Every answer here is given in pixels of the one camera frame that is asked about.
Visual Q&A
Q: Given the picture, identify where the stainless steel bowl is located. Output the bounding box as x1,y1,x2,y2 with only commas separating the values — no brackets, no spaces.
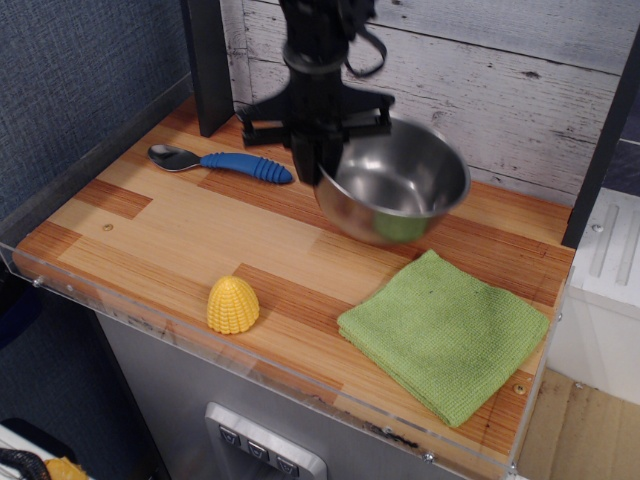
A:
314,115,471,245

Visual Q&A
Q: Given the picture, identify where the blue handled metal spoon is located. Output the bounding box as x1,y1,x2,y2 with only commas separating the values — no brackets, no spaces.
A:
147,144,294,185

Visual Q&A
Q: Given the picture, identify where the silver dispenser panel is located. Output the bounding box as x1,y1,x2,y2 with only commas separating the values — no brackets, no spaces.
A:
205,402,328,479

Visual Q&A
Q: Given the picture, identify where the black vertical post right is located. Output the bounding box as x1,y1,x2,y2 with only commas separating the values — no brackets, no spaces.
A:
561,32,639,249

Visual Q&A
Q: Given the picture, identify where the clear acrylic table guard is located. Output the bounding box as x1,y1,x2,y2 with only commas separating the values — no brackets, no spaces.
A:
1,80,573,479

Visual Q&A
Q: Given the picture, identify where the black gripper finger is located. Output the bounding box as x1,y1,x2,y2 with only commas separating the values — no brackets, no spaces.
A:
290,132,322,186
320,137,344,175

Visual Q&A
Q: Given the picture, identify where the black corrugated hose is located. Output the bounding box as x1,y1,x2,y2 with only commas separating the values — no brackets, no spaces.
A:
0,448,47,480

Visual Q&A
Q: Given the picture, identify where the white aluminium side block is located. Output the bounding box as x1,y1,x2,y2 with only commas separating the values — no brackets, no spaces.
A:
570,188,639,319

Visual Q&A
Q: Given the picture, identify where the green folded cloth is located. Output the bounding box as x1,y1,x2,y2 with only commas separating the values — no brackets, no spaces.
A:
337,251,549,428

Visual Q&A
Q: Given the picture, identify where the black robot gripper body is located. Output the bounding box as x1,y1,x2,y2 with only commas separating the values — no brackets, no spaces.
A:
237,70,395,147

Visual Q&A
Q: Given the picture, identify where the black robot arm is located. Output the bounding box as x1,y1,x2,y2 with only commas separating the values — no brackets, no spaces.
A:
238,1,395,185

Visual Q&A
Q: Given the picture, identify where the yellow toy corn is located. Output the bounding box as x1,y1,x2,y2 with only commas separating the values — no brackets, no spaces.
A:
206,276,260,335

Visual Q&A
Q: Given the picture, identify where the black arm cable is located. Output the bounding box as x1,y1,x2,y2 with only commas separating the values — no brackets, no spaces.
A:
344,19,389,78

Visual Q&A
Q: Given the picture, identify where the yellow object bottom left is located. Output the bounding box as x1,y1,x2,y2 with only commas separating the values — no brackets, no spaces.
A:
44,457,90,480

